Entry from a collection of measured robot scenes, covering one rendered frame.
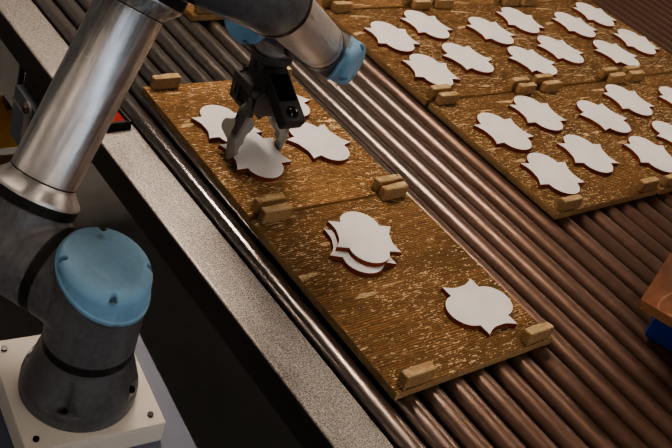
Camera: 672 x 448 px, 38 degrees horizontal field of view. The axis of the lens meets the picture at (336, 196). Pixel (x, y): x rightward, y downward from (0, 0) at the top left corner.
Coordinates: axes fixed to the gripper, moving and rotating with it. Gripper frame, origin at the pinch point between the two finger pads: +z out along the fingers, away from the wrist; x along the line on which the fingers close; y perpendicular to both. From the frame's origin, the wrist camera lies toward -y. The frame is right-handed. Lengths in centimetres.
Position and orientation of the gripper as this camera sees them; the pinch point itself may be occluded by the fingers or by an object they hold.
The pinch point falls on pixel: (255, 154)
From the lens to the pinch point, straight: 180.3
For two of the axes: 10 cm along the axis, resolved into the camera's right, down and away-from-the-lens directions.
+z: -2.5, 8.1, 5.2
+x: -7.9, 1.4, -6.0
